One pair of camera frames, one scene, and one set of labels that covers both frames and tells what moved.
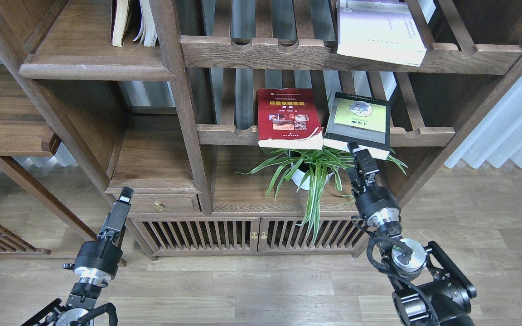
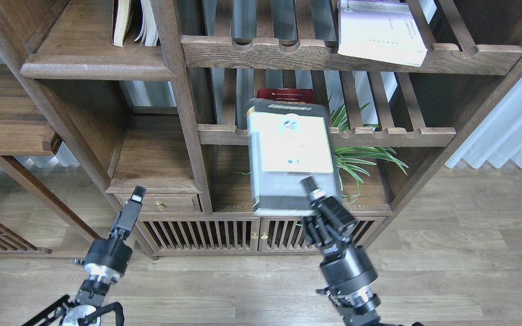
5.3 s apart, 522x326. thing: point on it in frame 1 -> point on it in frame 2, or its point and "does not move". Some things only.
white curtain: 519,128 does not move
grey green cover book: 364,120 -> 289,141
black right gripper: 377,203 -> 347,270
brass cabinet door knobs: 254,237 does not move
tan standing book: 119,16 does not move
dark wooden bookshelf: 169,130 does not move
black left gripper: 98,260 -> 108,258
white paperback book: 383,30 does not move
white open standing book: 148,31 does not move
